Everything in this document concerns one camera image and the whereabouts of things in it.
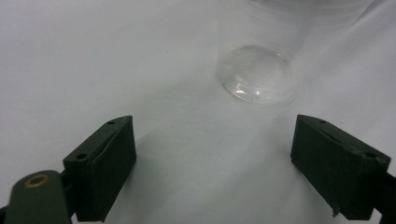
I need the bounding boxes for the clear plastic cup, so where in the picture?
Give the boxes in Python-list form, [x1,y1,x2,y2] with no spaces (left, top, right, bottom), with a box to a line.
[215,0,379,105]

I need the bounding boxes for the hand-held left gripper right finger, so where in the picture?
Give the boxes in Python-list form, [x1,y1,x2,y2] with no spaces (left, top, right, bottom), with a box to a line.
[290,114,392,221]

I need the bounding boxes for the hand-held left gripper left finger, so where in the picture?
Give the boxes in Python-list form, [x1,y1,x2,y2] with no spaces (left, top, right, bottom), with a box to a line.
[63,115,137,223]

